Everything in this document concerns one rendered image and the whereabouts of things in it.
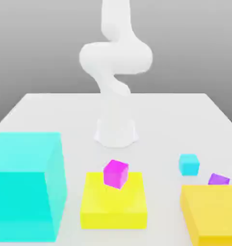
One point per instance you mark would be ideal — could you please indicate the small light blue cube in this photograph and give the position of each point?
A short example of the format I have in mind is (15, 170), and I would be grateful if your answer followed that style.
(188, 165)

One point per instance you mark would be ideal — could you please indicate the small purple cube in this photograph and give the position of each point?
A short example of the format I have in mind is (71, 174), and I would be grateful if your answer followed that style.
(218, 179)

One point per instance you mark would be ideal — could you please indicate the small magenta cube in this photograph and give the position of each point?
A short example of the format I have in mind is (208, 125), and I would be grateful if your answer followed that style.
(115, 174)

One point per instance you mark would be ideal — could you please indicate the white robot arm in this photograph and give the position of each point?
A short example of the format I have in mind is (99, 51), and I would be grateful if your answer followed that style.
(116, 55)

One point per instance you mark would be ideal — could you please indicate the large yellow box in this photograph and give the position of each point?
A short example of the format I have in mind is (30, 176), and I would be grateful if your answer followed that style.
(112, 203)

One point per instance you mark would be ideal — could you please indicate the large cyan box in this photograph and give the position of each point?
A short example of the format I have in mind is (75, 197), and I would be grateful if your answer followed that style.
(21, 192)

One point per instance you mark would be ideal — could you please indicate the large orange-yellow box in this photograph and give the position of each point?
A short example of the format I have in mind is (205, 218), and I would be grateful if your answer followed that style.
(214, 211)

